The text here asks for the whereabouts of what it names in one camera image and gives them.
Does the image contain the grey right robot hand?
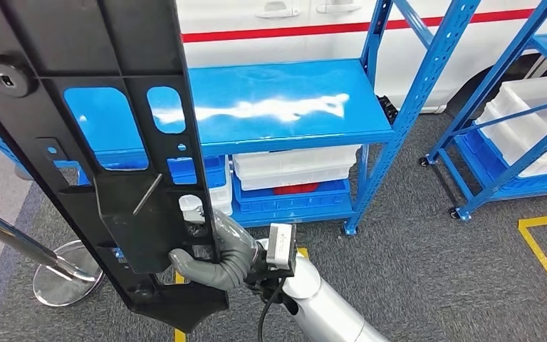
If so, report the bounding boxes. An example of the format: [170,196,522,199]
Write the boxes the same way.
[168,209,259,290]

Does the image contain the black plastic license plate bracket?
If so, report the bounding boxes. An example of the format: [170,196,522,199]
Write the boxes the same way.
[0,0,231,333]

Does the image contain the red item in bin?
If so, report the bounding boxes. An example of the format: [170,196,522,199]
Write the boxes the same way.
[273,182,321,196]

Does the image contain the white car with red stripe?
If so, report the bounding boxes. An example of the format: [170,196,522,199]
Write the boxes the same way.
[177,0,547,114]

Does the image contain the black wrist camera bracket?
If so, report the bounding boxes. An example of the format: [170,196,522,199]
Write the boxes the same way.
[244,245,298,306]

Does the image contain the black camera cable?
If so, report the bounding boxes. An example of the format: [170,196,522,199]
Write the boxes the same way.
[256,278,286,342]

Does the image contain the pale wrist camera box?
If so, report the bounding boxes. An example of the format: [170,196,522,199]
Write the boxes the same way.
[266,223,298,271]

